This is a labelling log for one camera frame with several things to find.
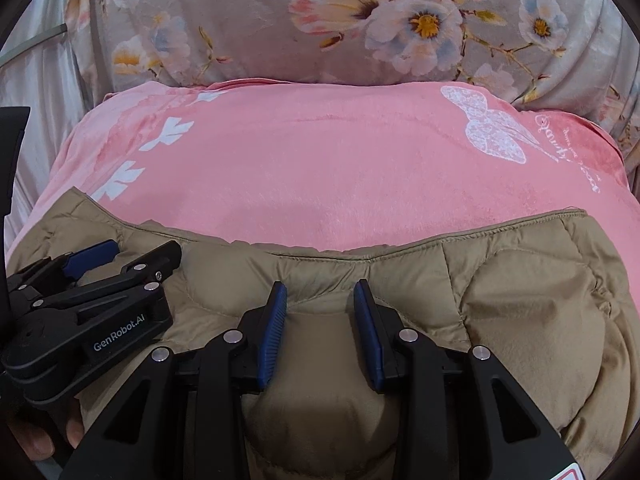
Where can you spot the grey curved rail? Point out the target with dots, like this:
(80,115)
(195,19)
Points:
(35,42)

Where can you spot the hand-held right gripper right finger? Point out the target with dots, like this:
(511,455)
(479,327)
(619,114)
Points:
(369,340)

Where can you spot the white satin curtain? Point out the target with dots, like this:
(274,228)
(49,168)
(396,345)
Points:
(45,90)

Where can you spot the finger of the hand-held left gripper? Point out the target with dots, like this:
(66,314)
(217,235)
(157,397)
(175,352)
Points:
(92,257)
(150,265)

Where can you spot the tan quilted jacket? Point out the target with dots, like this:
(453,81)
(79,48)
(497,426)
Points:
(525,310)

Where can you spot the grey floral cover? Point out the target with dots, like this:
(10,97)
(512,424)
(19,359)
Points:
(250,20)

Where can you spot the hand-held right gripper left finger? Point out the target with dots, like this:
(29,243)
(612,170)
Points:
(272,340)

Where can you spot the pink printed blanket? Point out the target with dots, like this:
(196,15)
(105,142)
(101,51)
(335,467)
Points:
(325,170)

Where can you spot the person's left hand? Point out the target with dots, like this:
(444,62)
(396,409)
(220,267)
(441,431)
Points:
(35,442)

